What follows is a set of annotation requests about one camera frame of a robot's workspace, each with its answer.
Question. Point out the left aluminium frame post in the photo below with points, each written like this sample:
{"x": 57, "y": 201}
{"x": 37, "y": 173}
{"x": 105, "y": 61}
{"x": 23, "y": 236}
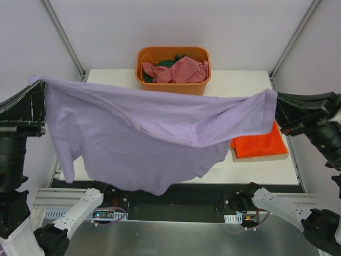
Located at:
{"x": 60, "y": 31}

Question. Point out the right white cable duct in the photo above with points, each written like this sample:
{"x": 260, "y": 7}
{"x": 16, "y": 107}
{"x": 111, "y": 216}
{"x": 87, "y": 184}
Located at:
{"x": 240, "y": 218}

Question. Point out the orange folded t shirt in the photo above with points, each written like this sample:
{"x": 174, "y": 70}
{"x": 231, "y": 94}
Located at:
{"x": 261, "y": 145}

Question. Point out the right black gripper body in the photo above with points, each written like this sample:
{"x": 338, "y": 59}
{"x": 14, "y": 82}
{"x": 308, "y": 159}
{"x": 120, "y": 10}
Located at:
{"x": 303, "y": 124}

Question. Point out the right aluminium frame post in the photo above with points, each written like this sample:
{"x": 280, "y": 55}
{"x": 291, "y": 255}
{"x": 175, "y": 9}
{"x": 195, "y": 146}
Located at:
{"x": 308, "y": 15}

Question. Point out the pink t shirt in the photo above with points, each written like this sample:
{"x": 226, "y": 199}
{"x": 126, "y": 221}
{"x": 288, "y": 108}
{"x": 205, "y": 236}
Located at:
{"x": 184, "y": 70}

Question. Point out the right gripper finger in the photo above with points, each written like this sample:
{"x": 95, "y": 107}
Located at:
{"x": 306, "y": 102}
{"x": 289, "y": 115}

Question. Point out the green t shirt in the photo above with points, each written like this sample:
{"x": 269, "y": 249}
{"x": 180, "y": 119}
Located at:
{"x": 164, "y": 63}

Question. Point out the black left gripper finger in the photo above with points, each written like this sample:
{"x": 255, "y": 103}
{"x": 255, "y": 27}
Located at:
{"x": 36, "y": 113}
{"x": 17, "y": 107}

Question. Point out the aluminium frame post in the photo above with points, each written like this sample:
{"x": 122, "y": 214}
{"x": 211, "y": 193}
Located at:
{"x": 60, "y": 31}
{"x": 308, "y": 15}

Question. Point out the left white cable duct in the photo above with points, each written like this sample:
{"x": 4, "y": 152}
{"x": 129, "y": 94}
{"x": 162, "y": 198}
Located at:
{"x": 98, "y": 215}

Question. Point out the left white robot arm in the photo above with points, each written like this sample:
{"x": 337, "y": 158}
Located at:
{"x": 22, "y": 232}

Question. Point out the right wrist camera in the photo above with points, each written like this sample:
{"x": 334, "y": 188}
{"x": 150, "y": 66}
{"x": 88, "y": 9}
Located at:
{"x": 337, "y": 117}

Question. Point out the white cable duct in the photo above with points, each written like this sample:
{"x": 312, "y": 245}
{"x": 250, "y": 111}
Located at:
{"x": 240, "y": 218}
{"x": 98, "y": 215}

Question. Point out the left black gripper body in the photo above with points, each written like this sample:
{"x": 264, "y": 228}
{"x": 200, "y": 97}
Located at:
{"x": 20, "y": 128}

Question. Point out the lavender t shirt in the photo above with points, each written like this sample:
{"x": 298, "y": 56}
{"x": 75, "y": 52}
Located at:
{"x": 146, "y": 140}

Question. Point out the front aluminium rail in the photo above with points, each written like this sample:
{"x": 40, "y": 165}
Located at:
{"x": 64, "y": 198}

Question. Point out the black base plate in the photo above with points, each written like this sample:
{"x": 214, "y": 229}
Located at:
{"x": 189, "y": 202}

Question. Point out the orange plastic bin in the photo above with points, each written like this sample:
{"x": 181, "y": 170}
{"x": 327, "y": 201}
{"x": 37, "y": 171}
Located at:
{"x": 154, "y": 54}

